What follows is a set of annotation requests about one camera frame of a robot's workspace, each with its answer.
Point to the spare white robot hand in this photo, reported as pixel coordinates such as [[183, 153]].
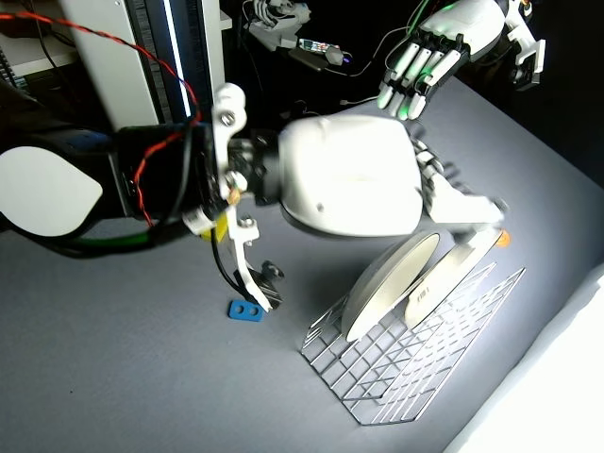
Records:
[[278, 23]]

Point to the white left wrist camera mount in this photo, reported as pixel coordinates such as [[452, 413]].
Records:
[[531, 56]]

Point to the yellow rectangular block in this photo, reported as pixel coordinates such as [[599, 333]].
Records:
[[219, 231]]

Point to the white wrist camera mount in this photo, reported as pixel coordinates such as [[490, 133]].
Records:
[[531, 56], [229, 108]]

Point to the small grey dongle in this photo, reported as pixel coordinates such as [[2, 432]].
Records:
[[335, 55]]

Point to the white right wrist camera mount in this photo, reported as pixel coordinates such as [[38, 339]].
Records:
[[229, 108]]

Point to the blue block with two holes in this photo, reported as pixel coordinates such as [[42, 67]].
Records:
[[234, 311]]

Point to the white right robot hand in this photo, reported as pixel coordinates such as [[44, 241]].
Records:
[[349, 174]]

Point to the small colourful circuit board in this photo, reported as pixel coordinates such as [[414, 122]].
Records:
[[318, 45]]

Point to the small orange toy food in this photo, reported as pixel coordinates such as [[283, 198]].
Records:
[[506, 239]]

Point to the cream round plate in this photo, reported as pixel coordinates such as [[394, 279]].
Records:
[[453, 278], [377, 302]]

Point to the flat black device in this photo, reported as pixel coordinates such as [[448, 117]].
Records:
[[307, 59]]

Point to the white robot column blue light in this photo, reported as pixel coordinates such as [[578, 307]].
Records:
[[108, 71]]

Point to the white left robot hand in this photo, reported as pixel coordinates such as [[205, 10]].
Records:
[[467, 23]]

